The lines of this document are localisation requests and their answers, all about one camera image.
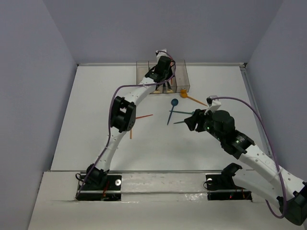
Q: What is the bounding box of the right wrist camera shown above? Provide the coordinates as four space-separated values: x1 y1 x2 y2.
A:
205 95 222 114

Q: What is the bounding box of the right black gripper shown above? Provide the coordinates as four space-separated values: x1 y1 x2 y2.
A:
184 107 224 142

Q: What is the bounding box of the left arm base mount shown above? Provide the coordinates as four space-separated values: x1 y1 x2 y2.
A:
76 173 122 202

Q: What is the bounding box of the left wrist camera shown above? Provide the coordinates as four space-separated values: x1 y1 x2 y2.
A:
155 49 168 59

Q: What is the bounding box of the blue spoon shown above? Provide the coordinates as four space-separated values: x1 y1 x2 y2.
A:
167 98 178 125

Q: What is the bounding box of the orange chopstick long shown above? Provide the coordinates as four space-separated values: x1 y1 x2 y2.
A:
136 114 153 119

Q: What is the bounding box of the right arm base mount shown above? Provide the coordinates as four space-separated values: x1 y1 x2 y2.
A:
203 174 253 201

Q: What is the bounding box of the teal fork upper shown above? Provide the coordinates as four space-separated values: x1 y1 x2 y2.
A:
169 110 194 115

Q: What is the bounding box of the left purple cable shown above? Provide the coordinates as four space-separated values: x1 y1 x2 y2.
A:
75 51 177 199

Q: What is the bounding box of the yellow orange spoon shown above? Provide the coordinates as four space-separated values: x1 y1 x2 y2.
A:
180 91 207 106

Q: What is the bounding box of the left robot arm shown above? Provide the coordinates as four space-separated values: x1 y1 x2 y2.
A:
81 50 176 190

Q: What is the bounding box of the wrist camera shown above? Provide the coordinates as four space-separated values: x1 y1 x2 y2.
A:
205 95 222 114
155 49 168 59

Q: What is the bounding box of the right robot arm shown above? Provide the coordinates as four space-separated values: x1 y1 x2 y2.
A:
184 109 307 226

